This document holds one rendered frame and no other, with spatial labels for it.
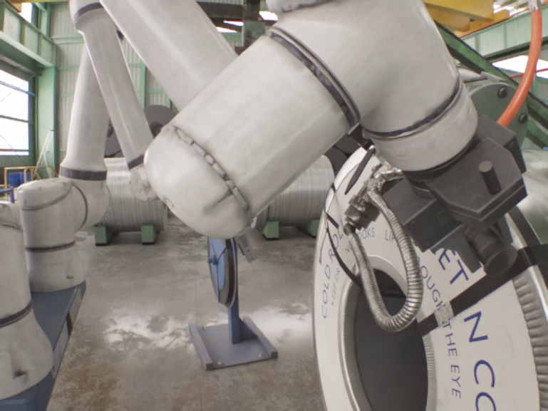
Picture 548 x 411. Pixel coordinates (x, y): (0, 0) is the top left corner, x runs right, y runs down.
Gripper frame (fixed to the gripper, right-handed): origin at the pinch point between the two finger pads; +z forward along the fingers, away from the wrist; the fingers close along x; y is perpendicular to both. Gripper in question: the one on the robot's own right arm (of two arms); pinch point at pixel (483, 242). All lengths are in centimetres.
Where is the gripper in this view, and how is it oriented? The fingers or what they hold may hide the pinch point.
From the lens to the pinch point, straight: 44.6
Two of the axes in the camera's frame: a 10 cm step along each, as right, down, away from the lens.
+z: 6.2, 5.9, 5.2
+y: -1.8, -5.4, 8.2
